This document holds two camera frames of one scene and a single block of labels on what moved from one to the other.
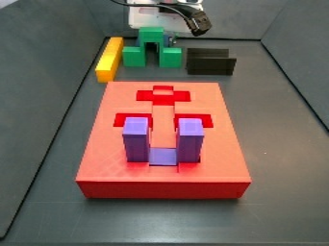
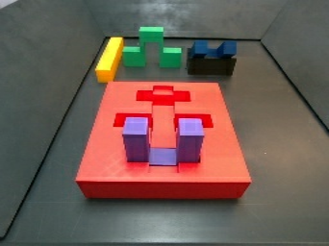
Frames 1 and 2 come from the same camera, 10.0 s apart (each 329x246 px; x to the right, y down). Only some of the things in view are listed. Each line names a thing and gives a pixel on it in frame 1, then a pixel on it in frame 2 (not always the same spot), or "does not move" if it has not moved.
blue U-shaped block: [167, 40] to [225, 51]
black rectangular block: [210, 61] does not move
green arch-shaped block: [134, 55] does not move
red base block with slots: [108, 177] does not move
